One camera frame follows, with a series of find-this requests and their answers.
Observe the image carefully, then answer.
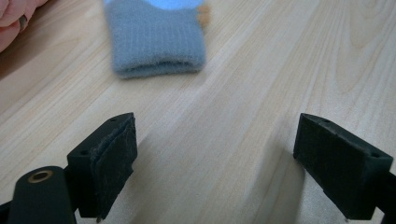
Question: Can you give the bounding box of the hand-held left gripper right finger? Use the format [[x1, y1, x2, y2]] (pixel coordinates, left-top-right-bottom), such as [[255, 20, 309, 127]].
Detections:
[[292, 113, 394, 221]]

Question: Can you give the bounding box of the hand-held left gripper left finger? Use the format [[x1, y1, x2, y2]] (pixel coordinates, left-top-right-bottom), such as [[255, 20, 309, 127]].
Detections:
[[66, 112, 138, 223]]

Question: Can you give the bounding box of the pink and grey glove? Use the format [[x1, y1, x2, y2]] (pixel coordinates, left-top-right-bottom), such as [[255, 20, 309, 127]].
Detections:
[[0, 0, 50, 54]]

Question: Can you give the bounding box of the blue knit glove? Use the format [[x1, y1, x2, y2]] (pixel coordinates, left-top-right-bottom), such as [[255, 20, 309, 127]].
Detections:
[[103, 0, 211, 79]]

